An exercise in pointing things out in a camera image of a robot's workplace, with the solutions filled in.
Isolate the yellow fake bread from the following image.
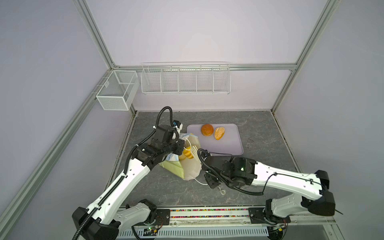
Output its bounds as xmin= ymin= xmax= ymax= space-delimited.
xmin=179 ymin=147 xmax=194 ymax=161

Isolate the green paper gift bag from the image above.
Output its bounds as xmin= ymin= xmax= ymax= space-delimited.
xmin=160 ymin=133 xmax=207 ymax=186

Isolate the round brown fake bun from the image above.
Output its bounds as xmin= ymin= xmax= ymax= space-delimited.
xmin=201 ymin=124 xmax=215 ymax=137

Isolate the oval orange fake bread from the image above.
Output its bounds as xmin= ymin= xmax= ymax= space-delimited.
xmin=214 ymin=127 xmax=226 ymax=140

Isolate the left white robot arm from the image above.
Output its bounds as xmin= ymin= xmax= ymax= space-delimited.
xmin=72 ymin=106 xmax=185 ymax=240

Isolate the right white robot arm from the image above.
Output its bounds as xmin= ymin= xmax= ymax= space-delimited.
xmin=197 ymin=149 xmax=336 ymax=225

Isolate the lavender plastic tray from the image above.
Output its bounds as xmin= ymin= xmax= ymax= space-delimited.
xmin=187 ymin=124 xmax=244 ymax=156

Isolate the small white mesh basket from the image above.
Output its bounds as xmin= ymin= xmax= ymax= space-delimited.
xmin=96 ymin=70 xmax=140 ymax=111

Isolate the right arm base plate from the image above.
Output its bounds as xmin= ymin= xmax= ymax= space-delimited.
xmin=248 ymin=207 xmax=291 ymax=225

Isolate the white vented cable duct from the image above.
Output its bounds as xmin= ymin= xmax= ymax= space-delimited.
xmin=135 ymin=226 xmax=269 ymax=240

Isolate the long white wire rack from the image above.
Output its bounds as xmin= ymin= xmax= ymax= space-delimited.
xmin=141 ymin=62 xmax=232 ymax=95

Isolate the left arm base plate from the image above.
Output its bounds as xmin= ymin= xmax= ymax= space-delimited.
xmin=138 ymin=209 xmax=171 ymax=226

